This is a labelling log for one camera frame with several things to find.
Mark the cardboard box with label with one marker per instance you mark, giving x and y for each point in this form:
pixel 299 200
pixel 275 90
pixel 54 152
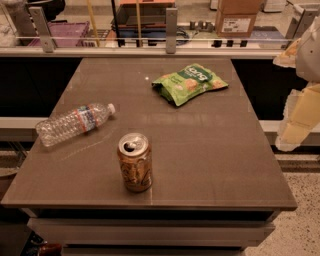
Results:
pixel 236 18

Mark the clear plastic water bottle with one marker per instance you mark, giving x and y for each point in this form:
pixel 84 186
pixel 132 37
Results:
pixel 83 119

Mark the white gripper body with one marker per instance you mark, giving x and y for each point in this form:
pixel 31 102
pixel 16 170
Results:
pixel 310 55

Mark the purple plastic crate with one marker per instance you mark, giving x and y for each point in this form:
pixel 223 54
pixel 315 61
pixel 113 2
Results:
pixel 67 34

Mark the glass railing with metal posts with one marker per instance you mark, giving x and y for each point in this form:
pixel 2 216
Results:
pixel 24 30

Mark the orange soda can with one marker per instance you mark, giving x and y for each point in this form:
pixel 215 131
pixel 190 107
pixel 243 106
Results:
pixel 135 160

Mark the green snack chip bag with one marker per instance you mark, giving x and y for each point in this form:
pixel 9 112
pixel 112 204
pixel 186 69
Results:
pixel 193 80

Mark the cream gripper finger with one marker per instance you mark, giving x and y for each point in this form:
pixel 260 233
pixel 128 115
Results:
pixel 300 116
pixel 287 59

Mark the orange and blue cart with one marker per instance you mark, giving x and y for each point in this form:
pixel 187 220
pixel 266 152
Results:
pixel 141 18

